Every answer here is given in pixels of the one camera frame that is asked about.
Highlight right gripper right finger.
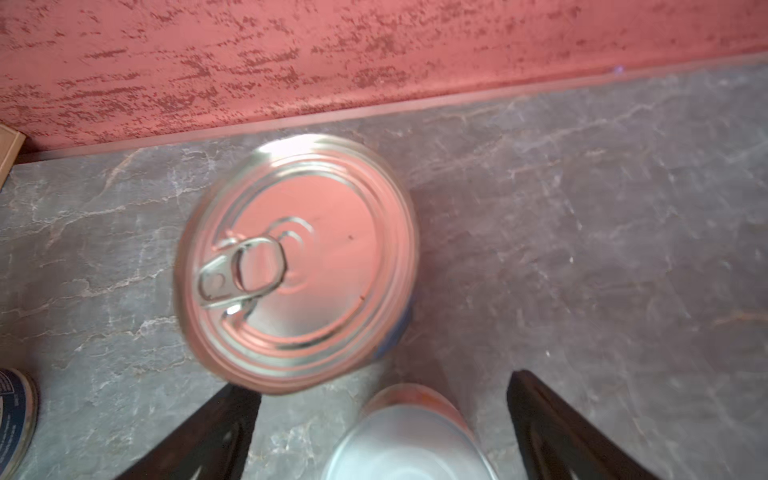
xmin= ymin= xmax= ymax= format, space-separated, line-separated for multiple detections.
xmin=506 ymin=370 xmax=656 ymax=479

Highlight blue Progresso soup can left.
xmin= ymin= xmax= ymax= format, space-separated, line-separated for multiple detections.
xmin=1 ymin=368 xmax=39 ymax=479

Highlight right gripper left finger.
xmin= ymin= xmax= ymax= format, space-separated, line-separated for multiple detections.
xmin=119 ymin=384 xmax=262 ymax=479

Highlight small pink can back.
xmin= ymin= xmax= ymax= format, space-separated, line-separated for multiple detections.
xmin=322 ymin=383 xmax=497 ymax=479

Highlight blue Progresso noodle soup can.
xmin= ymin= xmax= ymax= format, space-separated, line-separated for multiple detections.
xmin=173 ymin=134 xmax=419 ymax=395

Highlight peach plastic file organizer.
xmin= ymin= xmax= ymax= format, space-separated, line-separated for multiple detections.
xmin=0 ymin=124 xmax=26 ymax=188

